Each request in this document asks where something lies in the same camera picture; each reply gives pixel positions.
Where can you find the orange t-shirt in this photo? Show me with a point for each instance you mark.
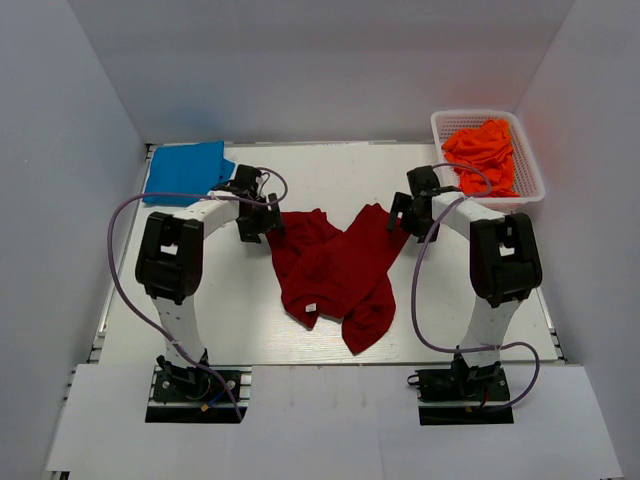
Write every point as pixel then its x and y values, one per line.
pixel 489 150

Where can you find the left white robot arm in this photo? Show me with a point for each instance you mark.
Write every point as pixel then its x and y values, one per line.
pixel 171 257

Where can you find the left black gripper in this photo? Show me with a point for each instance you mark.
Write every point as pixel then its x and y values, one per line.
pixel 250 233

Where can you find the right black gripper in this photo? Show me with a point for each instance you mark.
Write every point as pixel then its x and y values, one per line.
pixel 401 204

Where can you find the folded blue t-shirt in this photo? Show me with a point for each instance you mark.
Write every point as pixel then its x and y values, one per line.
pixel 186 169

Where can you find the white plastic basket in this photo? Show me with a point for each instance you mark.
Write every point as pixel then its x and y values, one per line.
pixel 527 183

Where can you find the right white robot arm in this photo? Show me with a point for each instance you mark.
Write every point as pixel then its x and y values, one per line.
pixel 504 263

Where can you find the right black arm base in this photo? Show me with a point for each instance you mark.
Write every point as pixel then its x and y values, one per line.
pixel 445 400

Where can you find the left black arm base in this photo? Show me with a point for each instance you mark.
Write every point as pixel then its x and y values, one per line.
pixel 171 401

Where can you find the dark red t-shirt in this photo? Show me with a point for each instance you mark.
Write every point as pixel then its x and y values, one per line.
pixel 324 271

